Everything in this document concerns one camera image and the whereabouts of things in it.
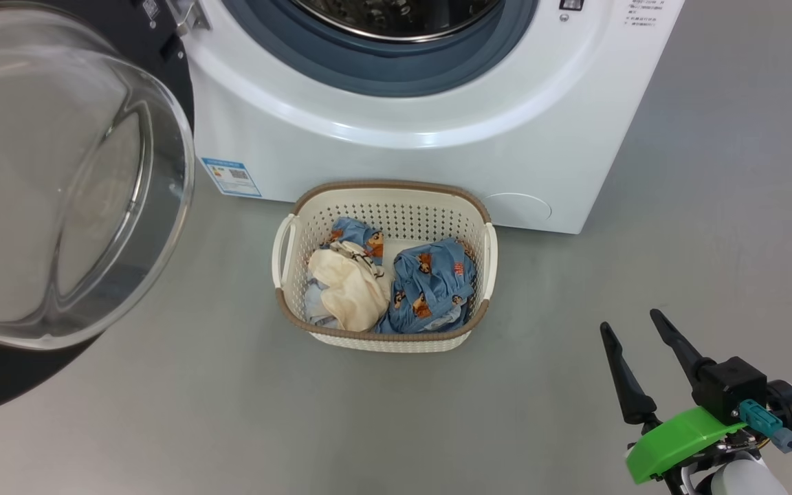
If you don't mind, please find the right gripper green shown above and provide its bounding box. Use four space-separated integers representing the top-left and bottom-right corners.
600 309 747 485

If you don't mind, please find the glass washing machine door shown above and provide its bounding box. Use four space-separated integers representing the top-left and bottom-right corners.
0 0 196 413

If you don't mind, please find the blue bear-print garment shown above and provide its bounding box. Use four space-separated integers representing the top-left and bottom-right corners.
375 237 477 336

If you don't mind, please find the cream and blue garment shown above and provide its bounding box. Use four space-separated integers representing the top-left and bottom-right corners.
305 217 393 333

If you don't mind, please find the white front-load washing machine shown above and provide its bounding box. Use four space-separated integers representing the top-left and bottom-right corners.
179 0 685 234

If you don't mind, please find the round white filter cover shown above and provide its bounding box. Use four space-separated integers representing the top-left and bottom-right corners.
482 192 553 224

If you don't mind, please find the cream perforated laundry basket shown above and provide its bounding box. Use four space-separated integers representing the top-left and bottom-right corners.
271 180 498 353

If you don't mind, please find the teal cable connector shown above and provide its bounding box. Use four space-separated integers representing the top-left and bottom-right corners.
740 399 792 453

